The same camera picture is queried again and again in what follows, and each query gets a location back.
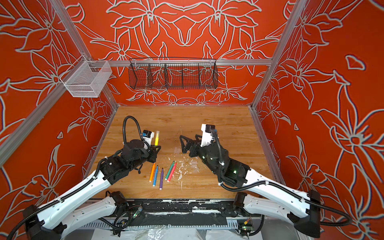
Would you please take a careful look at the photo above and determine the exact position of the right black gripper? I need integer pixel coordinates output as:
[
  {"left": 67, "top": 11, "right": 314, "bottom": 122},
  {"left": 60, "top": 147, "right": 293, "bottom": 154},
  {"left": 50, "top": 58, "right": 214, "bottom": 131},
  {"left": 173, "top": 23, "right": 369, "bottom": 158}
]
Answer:
[{"left": 179, "top": 133, "right": 222, "bottom": 176}]

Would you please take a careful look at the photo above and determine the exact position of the yellow marker pen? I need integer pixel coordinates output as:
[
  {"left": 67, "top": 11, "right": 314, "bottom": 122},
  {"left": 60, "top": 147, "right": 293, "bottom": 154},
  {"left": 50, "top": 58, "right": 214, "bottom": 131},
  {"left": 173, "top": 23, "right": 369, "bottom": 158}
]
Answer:
[{"left": 155, "top": 131, "right": 160, "bottom": 146}]

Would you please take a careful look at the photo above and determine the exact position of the pink marker pen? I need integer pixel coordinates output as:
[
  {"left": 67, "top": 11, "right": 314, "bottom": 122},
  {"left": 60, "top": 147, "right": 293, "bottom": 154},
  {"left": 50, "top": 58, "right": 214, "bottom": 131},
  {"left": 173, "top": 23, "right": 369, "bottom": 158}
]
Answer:
[{"left": 167, "top": 162, "right": 177, "bottom": 182}]

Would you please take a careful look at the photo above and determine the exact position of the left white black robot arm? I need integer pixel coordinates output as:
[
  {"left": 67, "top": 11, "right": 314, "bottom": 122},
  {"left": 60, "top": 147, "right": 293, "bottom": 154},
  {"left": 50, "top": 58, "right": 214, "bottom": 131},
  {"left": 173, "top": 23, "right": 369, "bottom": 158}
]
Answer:
[{"left": 23, "top": 140, "right": 161, "bottom": 240}]

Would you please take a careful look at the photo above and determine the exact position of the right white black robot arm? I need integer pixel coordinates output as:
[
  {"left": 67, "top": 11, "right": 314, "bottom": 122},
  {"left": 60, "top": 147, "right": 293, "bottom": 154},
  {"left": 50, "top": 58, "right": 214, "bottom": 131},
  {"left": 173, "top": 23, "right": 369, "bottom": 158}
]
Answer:
[{"left": 180, "top": 135, "right": 321, "bottom": 238}]

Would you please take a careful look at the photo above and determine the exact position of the orange marker pen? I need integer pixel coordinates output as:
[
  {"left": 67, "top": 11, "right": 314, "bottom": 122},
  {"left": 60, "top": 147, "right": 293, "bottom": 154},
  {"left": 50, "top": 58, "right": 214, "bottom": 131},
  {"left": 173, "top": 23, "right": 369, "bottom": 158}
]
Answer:
[{"left": 149, "top": 163, "right": 156, "bottom": 183}]

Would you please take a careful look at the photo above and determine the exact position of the blue marker pen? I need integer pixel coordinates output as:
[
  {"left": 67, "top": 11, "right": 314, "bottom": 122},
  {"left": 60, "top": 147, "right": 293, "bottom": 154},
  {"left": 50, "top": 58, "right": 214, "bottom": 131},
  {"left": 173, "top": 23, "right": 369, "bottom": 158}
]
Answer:
[{"left": 153, "top": 166, "right": 159, "bottom": 187}]

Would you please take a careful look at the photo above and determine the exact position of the green marker pen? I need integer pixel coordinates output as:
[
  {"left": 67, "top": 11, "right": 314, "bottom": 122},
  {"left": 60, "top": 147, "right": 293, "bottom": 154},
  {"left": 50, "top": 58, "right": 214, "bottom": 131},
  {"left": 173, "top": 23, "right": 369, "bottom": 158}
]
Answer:
[{"left": 165, "top": 161, "right": 175, "bottom": 181}]

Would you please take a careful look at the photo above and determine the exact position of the purple marker pen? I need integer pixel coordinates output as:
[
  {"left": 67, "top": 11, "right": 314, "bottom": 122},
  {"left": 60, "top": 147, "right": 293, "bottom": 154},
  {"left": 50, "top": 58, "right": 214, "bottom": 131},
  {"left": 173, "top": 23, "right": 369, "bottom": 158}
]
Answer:
[{"left": 159, "top": 168, "right": 165, "bottom": 190}]

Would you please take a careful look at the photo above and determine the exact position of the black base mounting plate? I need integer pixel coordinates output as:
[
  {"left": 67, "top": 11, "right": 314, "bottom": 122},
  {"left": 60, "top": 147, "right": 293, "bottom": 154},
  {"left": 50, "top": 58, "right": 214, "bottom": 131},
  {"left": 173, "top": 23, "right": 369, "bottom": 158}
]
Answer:
[{"left": 101, "top": 198, "right": 262, "bottom": 227}]

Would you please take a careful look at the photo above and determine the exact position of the white mesh basket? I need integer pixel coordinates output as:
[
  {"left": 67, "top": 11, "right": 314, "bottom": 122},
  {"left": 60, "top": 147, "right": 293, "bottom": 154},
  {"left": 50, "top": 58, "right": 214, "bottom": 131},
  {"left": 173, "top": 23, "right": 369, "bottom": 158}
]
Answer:
[{"left": 59, "top": 56, "right": 112, "bottom": 98}]

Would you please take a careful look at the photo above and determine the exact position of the small green circuit board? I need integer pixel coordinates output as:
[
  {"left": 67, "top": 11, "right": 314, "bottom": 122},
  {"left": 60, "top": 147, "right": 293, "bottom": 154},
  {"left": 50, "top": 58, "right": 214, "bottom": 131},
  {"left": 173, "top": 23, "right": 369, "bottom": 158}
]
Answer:
[{"left": 239, "top": 220, "right": 255, "bottom": 237}]

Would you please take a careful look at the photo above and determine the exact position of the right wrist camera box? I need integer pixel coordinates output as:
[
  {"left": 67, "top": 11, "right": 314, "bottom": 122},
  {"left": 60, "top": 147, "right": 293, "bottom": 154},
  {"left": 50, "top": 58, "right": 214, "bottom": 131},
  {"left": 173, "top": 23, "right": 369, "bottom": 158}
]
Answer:
[{"left": 201, "top": 124, "right": 216, "bottom": 147}]

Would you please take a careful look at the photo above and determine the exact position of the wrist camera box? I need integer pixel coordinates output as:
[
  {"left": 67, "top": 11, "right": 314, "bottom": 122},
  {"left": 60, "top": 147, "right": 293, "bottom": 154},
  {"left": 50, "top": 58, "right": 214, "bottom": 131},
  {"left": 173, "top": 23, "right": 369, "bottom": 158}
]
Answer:
[
  {"left": 201, "top": 124, "right": 216, "bottom": 147},
  {"left": 142, "top": 130, "right": 155, "bottom": 146}
]

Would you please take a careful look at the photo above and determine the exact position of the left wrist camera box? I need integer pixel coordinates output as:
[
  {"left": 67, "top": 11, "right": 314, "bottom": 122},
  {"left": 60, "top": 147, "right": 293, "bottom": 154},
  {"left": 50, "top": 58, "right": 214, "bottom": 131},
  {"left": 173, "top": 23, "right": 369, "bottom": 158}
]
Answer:
[{"left": 142, "top": 130, "right": 155, "bottom": 146}]

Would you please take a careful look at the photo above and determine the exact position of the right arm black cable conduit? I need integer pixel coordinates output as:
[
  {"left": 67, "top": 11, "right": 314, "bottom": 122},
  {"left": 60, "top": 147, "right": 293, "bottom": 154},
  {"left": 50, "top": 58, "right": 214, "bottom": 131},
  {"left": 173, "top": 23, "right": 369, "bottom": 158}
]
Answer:
[{"left": 209, "top": 129, "right": 353, "bottom": 227}]

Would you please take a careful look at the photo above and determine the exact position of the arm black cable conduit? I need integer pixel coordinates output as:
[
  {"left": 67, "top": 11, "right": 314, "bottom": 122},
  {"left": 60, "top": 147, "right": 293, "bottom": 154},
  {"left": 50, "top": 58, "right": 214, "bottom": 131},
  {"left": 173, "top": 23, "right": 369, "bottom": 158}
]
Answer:
[
  {"left": 5, "top": 115, "right": 145, "bottom": 240},
  {"left": 209, "top": 129, "right": 353, "bottom": 227}
]

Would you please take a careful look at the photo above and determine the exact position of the black wire basket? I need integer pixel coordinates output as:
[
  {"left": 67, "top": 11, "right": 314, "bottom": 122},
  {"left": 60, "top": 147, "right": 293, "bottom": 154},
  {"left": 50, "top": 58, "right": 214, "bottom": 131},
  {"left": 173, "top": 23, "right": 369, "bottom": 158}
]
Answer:
[{"left": 128, "top": 58, "right": 219, "bottom": 90}]

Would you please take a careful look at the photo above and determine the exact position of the white slotted cable duct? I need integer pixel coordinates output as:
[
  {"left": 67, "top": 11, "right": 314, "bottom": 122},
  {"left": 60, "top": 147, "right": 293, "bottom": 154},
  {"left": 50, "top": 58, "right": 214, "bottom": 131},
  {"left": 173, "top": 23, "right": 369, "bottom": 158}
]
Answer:
[{"left": 77, "top": 219, "right": 239, "bottom": 231}]

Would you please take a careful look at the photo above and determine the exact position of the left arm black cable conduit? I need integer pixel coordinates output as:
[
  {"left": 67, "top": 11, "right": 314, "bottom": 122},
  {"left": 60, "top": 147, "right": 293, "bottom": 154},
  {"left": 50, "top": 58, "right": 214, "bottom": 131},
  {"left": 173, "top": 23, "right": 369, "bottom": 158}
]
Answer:
[{"left": 5, "top": 115, "right": 145, "bottom": 240}]

